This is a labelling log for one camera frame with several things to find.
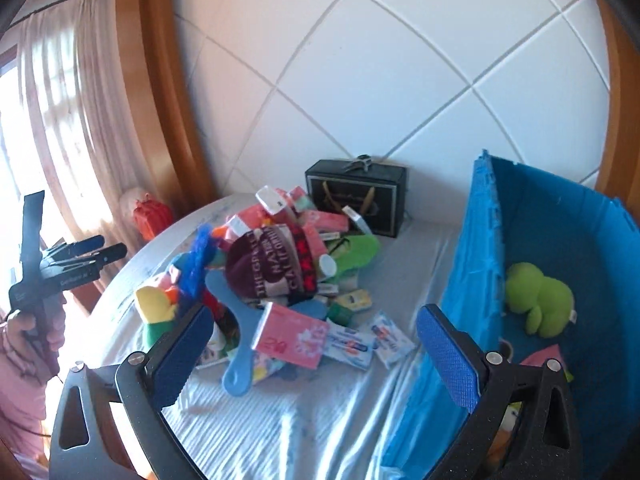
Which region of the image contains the teal white tissue pack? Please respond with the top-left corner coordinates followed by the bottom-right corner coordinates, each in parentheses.
top-left (290, 187), bottom-right (319, 214)

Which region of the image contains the sheer white curtain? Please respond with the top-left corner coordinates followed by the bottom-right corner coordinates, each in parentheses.
top-left (0, 0), bottom-right (166, 321)

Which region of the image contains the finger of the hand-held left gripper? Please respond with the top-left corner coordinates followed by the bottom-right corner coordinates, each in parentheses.
top-left (45, 235), bottom-right (106, 263)
top-left (65, 242), bottom-right (128, 273)

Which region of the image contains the white flat box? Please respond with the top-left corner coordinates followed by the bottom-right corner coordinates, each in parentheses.
top-left (342, 205), bottom-right (376, 236)

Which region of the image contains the wooden headboard frame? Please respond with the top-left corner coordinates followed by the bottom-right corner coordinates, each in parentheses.
top-left (137, 0), bottom-right (640, 206)

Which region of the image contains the narrow pink tissue pack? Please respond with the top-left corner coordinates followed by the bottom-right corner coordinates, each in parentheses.
top-left (295, 210), bottom-right (351, 234)

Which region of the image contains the pink flowered tissue pack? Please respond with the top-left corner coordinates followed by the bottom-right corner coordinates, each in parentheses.
top-left (251, 301), bottom-right (332, 370)

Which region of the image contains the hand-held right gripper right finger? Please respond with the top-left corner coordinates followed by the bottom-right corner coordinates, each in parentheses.
top-left (415, 303), bottom-right (585, 480)

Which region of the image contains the white sheet covered desktop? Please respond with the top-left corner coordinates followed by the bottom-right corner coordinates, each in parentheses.
top-left (90, 192), bottom-right (476, 480)

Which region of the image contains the blue plastic crate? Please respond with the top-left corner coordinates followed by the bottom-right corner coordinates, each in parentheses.
top-left (382, 149), bottom-right (640, 480)

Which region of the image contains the person's left hand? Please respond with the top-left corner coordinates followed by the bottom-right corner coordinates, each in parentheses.
top-left (5, 300), bottom-right (66, 376)

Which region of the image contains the blue plastic spoon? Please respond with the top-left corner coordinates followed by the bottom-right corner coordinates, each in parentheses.
top-left (204, 269), bottom-right (267, 399)

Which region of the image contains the yellow orange plush toy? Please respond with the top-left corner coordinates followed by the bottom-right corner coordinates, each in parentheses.
top-left (482, 400), bottom-right (526, 473)

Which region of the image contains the pink cloth item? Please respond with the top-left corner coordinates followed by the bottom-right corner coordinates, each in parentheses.
top-left (520, 344), bottom-right (571, 378)

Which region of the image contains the pale pink round ornament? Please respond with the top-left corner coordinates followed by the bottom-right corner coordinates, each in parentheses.
top-left (119, 186), bottom-right (151, 221)

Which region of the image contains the white doll with maroon hat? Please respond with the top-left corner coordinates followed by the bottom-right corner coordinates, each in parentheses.
top-left (224, 224), bottom-right (321, 307)

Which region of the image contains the green frog plush toy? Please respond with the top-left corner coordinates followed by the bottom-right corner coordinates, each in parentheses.
top-left (504, 261), bottom-right (577, 339)

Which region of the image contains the black gift box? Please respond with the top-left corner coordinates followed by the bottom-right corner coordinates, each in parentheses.
top-left (305, 156), bottom-right (409, 239)

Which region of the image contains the small green box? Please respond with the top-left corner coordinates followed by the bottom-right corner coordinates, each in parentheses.
top-left (327, 305), bottom-right (356, 329)

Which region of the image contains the blue green parrot plush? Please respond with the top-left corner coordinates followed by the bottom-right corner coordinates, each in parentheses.
top-left (135, 224), bottom-right (227, 356)

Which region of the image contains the white padded headboard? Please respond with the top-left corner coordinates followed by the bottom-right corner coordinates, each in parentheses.
top-left (170, 0), bottom-right (613, 196)

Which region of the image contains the dark curtain rod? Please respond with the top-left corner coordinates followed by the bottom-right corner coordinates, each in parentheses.
top-left (10, 0), bottom-right (108, 26)

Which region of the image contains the small white box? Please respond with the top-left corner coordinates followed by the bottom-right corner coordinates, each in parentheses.
top-left (255, 186), bottom-right (292, 217)

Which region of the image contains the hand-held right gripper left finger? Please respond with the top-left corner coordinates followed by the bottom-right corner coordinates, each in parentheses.
top-left (49, 304), bottom-right (217, 480)

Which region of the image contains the white wet wipes packet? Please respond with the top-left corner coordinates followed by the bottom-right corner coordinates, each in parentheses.
top-left (324, 321), bottom-right (377, 372)

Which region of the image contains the red bag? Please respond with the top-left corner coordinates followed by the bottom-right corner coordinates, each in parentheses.
top-left (132, 192), bottom-right (174, 242)

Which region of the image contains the person's left forearm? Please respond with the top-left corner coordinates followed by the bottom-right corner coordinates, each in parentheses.
top-left (0, 330), bottom-right (53, 466)

